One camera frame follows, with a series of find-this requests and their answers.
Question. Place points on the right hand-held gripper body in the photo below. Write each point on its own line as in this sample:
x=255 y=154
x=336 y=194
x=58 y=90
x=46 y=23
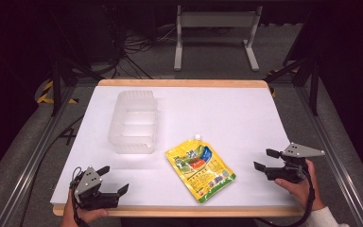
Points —
x=293 y=171

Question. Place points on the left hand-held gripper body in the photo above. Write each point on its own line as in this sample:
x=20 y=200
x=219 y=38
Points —
x=88 y=184

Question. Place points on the clear plastic container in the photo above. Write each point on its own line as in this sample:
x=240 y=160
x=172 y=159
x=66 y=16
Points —
x=134 y=126

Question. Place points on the yellow spouted sauce pouch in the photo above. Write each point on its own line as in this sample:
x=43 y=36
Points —
x=198 y=171

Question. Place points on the person's right hand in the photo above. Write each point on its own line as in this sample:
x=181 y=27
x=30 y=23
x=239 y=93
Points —
x=301 y=192

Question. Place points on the person's left hand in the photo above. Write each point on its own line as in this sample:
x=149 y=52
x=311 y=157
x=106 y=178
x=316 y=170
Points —
x=75 y=216

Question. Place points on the white table sheet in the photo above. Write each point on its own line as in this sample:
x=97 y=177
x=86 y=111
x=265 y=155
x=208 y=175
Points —
x=233 y=119

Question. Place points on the black tripod stand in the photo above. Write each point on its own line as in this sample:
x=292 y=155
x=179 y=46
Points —
x=56 y=85
x=313 y=85

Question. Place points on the yellow black hazard tape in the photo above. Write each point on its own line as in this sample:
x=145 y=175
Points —
x=45 y=93

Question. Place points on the grey metal stand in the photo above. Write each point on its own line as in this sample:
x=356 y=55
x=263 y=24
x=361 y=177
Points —
x=217 y=19

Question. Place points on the aluminium frame rail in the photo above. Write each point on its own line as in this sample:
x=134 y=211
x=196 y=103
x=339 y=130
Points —
x=28 y=170
x=337 y=164

